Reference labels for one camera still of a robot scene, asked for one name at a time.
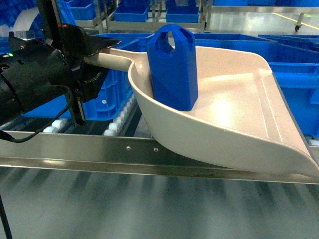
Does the black cable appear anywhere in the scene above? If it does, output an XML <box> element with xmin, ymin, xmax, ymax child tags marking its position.
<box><xmin>0</xmin><ymin>72</ymin><xmax>75</xmax><ymax>144</ymax></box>

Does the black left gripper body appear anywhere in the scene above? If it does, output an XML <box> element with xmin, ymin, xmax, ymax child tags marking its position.
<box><xmin>7</xmin><ymin>25</ymin><xmax>85</xmax><ymax>123</ymax></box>

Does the blue bin on rack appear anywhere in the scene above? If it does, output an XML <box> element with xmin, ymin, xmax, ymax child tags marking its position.
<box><xmin>165</xmin><ymin>0</ymin><xmax>199</xmax><ymax>23</ymax></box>
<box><xmin>114</xmin><ymin>0</ymin><xmax>149</xmax><ymax>22</ymax></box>

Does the beige plastic dustpan tray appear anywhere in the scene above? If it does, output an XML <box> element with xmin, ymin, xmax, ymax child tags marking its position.
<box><xmin>85</xmin><ymin>46</ymin><xmax>319</xmax><ymax>178</ymax></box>

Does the steel shelf rack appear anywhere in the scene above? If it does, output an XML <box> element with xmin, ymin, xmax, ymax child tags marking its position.
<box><xmin>0</xmin><ymin>133</ymin><xmax>319</xmax><ymax>184</ymax></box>

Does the blue plastic part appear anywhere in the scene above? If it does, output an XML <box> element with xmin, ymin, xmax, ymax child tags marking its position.
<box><xmin>147</xmin><ymin>24</ymin><xmax>198</xmax><ymax>111</ymax></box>

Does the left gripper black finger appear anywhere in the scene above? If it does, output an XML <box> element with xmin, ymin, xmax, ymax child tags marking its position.
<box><xmin>62</xmin><ymin>24</ymin><xmax>121</xmax><ymax>57</ymax></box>
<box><xmin>74</xmin><ymin>65</ymin><xmax>109</xmax><ymax>102</ymax></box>

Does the blue bin left front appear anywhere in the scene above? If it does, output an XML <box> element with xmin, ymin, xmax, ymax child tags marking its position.
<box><xmin>23</xmin><ymin>33</ymin><xmax>153</xmax><ymax>121</ymax></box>

